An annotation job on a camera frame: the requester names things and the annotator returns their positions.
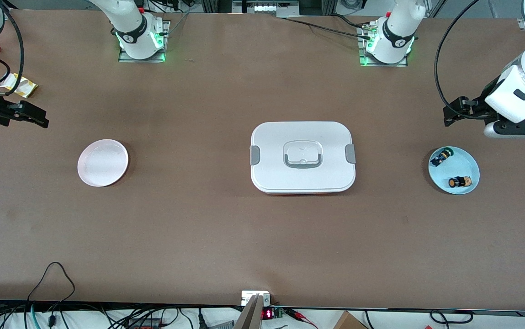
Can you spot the red and black clip leads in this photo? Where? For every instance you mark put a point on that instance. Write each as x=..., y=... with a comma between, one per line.
x=299, y=314

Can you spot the brown cardboard box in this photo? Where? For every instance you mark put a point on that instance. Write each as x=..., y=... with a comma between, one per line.
x=349, y=321

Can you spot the light blue round plate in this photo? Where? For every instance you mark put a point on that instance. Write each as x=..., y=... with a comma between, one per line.
x=461, y=164

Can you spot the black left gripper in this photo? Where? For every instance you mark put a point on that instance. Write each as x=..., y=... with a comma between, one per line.
x=476, y=108

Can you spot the small white device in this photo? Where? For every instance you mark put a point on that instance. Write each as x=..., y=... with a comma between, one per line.
x=255, y=296

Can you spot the pink round plate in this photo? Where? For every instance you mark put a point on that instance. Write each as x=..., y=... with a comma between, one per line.
x=103, y=163

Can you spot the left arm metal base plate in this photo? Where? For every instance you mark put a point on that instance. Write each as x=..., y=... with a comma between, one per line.
x=363, y=57

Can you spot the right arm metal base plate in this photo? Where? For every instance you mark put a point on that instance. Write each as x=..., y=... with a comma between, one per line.
x=164, y=41

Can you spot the red digit display board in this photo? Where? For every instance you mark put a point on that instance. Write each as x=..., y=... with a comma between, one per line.
x=269, y=314

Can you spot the grey angled metal bar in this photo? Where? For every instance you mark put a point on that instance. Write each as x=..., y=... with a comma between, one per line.
x=249, y=317

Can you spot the yellow snack packet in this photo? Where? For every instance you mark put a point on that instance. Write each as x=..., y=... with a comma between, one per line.
x=21, y=85

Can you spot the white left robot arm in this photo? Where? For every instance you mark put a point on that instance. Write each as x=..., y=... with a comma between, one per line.
x=397, y=32

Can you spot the white lidded storage box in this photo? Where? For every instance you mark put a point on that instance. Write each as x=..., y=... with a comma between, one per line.
x=302, y=157

